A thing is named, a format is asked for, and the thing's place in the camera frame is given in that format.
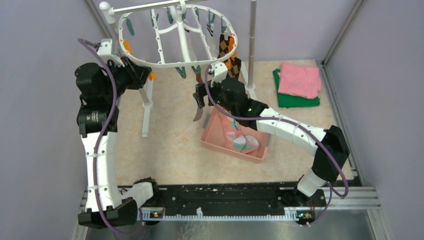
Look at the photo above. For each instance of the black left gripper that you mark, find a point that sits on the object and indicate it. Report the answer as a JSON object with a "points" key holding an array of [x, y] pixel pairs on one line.
{"points": [[137, 74]]}

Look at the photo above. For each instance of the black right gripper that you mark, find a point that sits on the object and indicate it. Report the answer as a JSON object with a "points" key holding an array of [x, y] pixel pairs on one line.
{"points": [[200, 94]]}

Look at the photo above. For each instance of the grey sock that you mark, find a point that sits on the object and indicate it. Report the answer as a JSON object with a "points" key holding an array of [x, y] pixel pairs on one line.
{"points": [[198, 111]]}

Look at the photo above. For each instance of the brown argyle sock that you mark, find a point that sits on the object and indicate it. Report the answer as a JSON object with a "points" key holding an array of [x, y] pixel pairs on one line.
{"points": [[233, 65], [225, 44]]}

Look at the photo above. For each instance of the pink striped sock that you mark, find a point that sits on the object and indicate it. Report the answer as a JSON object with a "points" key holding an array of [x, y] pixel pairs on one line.
{"points": [[235, 139]]}

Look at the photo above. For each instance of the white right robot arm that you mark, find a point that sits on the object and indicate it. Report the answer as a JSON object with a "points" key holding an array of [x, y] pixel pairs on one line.
{"points": [[328, 146]]}

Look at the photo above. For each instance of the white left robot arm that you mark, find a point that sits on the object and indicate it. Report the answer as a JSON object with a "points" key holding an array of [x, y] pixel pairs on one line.
{"points": [[97, 121]]}

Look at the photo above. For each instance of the white oval clip hanger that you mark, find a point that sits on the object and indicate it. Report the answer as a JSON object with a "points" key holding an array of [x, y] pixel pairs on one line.
{"points": [[186, 17]]}

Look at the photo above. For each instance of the pink plastic basket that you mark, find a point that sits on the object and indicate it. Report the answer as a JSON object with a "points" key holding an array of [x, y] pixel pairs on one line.
{"points": [[212, 137]]}

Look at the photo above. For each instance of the white sock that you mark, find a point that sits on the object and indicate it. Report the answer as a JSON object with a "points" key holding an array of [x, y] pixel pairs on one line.
{"points": [[209, 39]]}

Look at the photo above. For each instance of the green folded cloth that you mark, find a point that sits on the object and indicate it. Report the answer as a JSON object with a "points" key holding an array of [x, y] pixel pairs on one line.
{"points": [[290, 101]]}

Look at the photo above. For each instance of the pink folded cloth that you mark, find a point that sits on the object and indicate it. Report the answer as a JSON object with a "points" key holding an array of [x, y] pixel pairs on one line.
{"points": [[299, 81]]}

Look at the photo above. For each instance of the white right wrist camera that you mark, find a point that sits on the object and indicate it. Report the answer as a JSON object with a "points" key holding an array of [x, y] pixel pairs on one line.
{"points": [[218, 70]]}

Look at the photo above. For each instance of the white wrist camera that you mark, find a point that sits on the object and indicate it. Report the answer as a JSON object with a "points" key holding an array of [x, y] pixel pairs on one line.
{"points": [[218, 70], [109, 51]]}

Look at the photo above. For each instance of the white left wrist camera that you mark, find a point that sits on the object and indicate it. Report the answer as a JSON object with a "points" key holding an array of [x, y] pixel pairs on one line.
{"points": [[109, 51]]}

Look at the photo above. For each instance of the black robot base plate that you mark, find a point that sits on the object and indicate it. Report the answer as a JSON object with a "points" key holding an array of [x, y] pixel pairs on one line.
{"points": [[230, 200]]}

